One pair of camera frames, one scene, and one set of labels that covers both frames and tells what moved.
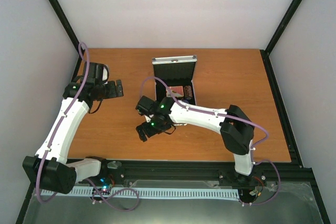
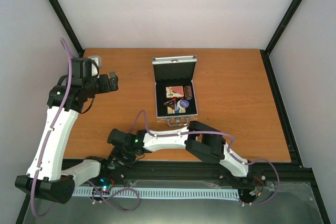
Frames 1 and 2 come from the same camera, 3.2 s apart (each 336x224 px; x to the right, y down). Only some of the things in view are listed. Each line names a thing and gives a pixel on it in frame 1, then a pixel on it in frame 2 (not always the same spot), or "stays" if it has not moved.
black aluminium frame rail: x=295 y=170 stays
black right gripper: x=149 y=132 to x=115 y=154
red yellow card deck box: x=177 y=91 stays
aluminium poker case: x=177 y=72 stays
